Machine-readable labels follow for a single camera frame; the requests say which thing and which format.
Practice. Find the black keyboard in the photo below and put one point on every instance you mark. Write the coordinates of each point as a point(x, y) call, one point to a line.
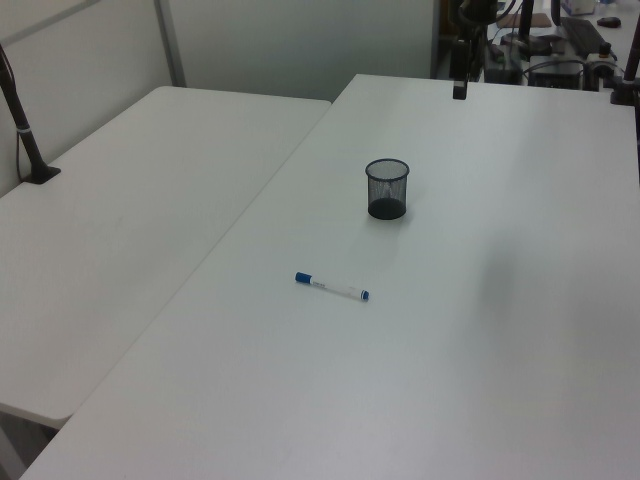
point(582, 34)

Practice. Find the black camera pole with base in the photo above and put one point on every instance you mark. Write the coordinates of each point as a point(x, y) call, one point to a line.
point(22, 127)

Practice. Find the black mesh pen cup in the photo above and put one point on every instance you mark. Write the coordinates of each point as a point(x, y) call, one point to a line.
point(386, 192)

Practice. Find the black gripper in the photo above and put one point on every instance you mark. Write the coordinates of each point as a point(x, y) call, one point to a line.
point(476, 10)

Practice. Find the thin black upright pole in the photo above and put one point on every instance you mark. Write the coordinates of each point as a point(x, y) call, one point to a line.
point(525, 20)

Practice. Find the grey control box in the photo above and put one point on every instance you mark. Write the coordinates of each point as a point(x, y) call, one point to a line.
point(556, 70)

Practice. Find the blue and white marker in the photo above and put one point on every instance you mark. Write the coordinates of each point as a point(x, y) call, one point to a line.
point(332, 286)

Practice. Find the black clamp-mounted camera pole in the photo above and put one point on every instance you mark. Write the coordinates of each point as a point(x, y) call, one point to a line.
point(629, 65)

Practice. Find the black computer mouse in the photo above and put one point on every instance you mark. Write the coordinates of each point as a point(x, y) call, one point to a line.
point(609, 21)

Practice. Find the white side table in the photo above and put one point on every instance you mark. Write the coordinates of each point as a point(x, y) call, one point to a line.
point(125, 225)

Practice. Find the grey partition post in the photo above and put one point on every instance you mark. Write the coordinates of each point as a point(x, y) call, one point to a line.
point(171, 42)

